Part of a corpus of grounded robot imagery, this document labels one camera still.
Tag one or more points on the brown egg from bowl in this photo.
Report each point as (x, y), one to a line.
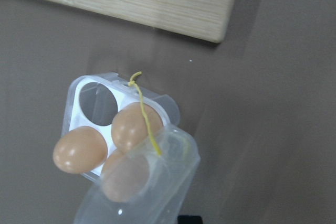
(80, 150)

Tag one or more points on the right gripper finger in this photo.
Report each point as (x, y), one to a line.
(189, 219)

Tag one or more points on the clear plastic egg box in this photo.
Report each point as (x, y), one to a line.
(172, 154)

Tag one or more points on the brown egg in box rear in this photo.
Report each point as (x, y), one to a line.
(128, 128)

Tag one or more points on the brown egg in box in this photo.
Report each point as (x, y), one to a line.
(128, 128)
(123, 177)

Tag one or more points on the brown egg in box front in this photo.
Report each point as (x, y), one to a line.
(123, 177)

